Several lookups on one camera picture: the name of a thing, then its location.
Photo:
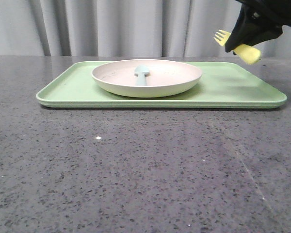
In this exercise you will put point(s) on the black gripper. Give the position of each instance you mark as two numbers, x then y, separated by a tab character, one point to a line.
259	21

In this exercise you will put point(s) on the yellow fork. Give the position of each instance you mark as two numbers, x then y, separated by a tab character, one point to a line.
248	54

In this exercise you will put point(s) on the cream round plate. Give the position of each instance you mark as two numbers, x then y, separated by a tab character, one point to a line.
166	77

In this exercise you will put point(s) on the light blue spoon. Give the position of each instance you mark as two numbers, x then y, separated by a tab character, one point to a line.
141	71

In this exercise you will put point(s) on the light green tray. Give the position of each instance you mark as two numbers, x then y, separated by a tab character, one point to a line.
222	85

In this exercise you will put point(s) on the grey curtain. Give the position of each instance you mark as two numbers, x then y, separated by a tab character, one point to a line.
110	28

